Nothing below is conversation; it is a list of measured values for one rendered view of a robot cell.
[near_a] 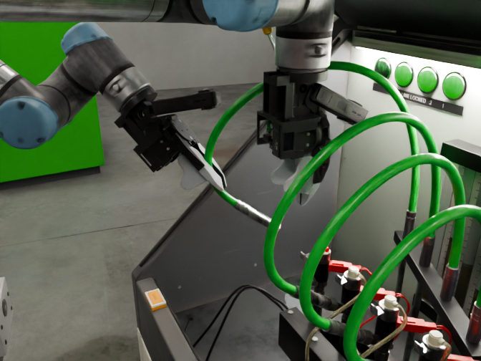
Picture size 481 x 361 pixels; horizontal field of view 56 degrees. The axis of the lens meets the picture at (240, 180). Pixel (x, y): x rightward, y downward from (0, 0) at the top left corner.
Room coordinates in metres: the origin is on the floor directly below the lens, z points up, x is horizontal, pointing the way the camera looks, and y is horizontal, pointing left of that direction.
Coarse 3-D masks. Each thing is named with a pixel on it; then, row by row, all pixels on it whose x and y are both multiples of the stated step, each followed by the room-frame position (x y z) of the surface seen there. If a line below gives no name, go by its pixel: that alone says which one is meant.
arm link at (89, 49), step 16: (80, 32) 0.78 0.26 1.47; (96, 32) 0.79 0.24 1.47; (64, 48) 0.78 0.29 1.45; (80, 48) 0.77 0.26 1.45; (96, 48) 0.77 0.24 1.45; (112, 48) 0.78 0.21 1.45; (64, 64) 0.78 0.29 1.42; (80, 64) 0.76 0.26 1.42; (96, 64) 0.76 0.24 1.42; (112, 64) 0.76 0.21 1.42; (128, 64) 0.78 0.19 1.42; (80, 80) 0.76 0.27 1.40; (96, 80) 0.76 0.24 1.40
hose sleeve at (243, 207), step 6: (240, 204) 0.72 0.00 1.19; (246, 204) 0.73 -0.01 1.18; (240, 210) 0.72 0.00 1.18; (246, 210) 0.72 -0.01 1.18; (252, 210) 0.73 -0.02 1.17; (252, 216) 0.72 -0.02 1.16; (258, 216) 0.72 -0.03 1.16; (264, 216) 0.73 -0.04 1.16; (258, 222) 0.73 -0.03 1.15; (264, 222) 0.72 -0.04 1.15
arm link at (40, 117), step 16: (0, 64) 0.66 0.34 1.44; (0, 80) 0.64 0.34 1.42; (16, 80) 0.66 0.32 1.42; (0, 96) 0.63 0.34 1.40; (16, 96) 0.64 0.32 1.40; (32, 96) 0.65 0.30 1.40; (48, 96) 0.68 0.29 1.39; (64, 96) 0.72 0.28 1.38; (0, 112) 0.61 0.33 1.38; (16, 112) 0.62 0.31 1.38; (32, 112) 0.62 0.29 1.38; (48, 112) 0.64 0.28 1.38; (64, 112) 0.70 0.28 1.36; (0, 128) 0.61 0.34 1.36; (16, 128) 0.62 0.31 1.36; (32, 128) 0.62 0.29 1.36; (48, 128) 0.63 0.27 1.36; (16, 144) 0.62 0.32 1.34; (32, 144) 0.62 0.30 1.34
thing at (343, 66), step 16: (336, 64) 0.74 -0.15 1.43; (352, 64) 0.74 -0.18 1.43; (384, 80) 0.74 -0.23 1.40; (400, 96) 0.74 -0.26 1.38; (208, 144) 0.72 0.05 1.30; (416, 144) 0.75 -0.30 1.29; (208, 160) 0.72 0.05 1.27; (416, 176) 0.75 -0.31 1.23; (224, 192) 0.72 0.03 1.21; (416, 192) 0.75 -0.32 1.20
